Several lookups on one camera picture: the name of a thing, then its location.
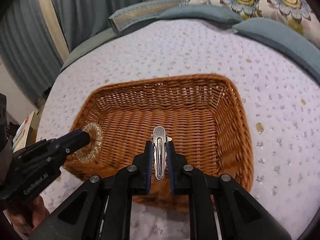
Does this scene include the brown wicker basket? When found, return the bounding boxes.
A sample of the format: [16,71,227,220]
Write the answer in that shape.
[62,73,254,213]

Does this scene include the blue curtain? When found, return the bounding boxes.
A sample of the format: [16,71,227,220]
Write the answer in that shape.
[1,0,142,102]

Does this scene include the floral cushion right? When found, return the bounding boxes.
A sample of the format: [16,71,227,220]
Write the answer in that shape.
[256,0,319,47]

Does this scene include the teal pillow left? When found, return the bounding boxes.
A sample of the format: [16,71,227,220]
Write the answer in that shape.
[156,4,244,25]

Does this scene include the person's left hand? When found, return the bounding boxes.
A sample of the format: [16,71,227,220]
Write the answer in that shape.
[4,195,50,237]

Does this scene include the gold glitter hair tie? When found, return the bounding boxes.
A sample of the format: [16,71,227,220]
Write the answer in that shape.
[75,122,104,164]

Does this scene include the book stack on floor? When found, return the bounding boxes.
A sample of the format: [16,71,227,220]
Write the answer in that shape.
[12,112,40,152]

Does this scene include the white floral bedspread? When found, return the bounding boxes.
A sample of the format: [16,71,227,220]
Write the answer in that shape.
[37,19,319,239]

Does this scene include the teal pillow right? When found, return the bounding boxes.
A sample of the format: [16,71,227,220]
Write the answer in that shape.
[233,18,319,83]

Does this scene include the silver metal hair clip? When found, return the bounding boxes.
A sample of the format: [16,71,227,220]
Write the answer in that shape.
[152,126,172,180]

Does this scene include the grey-blue sofa with cover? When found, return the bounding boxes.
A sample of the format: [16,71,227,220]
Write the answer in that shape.
[59,0,180,69]

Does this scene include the teal pillow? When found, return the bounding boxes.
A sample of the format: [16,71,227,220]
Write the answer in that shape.
[156,4,244,25]
[233,18,319,83]

